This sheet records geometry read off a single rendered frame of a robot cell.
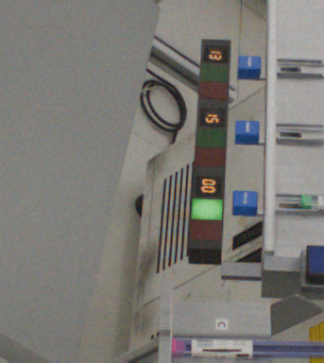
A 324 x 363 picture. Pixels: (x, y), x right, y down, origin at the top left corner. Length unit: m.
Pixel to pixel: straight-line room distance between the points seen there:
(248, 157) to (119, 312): 0.39
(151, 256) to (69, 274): 0.85
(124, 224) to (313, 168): 0.90
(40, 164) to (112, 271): 0.90
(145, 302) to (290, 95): 0.70
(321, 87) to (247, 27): 1.42
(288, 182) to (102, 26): 0.32
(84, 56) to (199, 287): 0.63
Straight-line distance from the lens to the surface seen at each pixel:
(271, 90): 1.46
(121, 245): 2.24
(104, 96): 1.44
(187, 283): 2.00
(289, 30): 1.57
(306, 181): 1.40
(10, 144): 1.30
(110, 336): 2.13
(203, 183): 1.41
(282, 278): 1.33
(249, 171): 2.00
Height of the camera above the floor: 1.50
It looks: 37 degrees down
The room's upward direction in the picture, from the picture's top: 60 degrees clockwise
